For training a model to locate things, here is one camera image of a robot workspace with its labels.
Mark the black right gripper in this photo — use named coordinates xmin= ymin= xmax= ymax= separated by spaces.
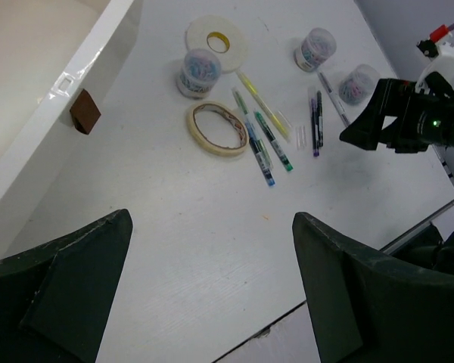
xmin=339 ymin=72 xmax=454 ymax=154

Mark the clear pen cap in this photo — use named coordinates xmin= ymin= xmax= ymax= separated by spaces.
xmin=295 ymin=125 xmax=307 ymax=150

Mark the black gel pen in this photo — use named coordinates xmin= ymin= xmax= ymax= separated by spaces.
xmin=316 ymin=91 xmax=323 ymax=148

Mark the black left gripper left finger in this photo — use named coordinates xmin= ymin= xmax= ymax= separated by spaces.
xmin=0 ymin=209 xmax=133 ymax=362

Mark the clear jar of paper clips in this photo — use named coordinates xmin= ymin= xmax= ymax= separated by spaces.
xmin=176 ymin=48 xmax=222 ymax=99

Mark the yellow highlighter pen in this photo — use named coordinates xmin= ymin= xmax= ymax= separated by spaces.
xmin=235 ymin=70 xmax=292 ymax=142

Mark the beige masking tape roll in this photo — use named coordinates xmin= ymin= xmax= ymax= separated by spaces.
xmin=185 ymin=101 xmax=249 ymax=157

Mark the grey white pen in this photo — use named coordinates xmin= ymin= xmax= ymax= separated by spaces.
xmin=317 ymin=71 xmax=350 ymax=127

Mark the light green pen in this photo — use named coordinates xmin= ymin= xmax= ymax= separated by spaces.
xmin=232 ymin=87 xmax=249 ymax=115

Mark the blue gel pen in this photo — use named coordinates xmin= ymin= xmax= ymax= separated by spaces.
xmin=244 ymin=115 xmax=275 ymax=187

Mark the purple gel pen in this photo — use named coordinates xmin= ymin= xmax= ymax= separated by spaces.
xmin=308 ymin=87 xmax=319 ymax=157

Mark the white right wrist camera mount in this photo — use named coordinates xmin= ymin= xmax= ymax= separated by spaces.
xmin=415 ymin=23 xmax=454 ymax=94

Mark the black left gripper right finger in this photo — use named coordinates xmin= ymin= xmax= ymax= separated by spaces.
xmin=292 ymin=213 xmax=454 ymax=362

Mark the green gel pen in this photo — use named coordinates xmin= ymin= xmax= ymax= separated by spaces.
xmin=253 ymin=110 xmax=293 ymax=172

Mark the clear paper clip jar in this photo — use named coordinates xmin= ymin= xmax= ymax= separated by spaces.
xmin=338 ymin=64 xmax=381 ymax=105
xmin=294 ymin=27 xmax=337 ymax=73

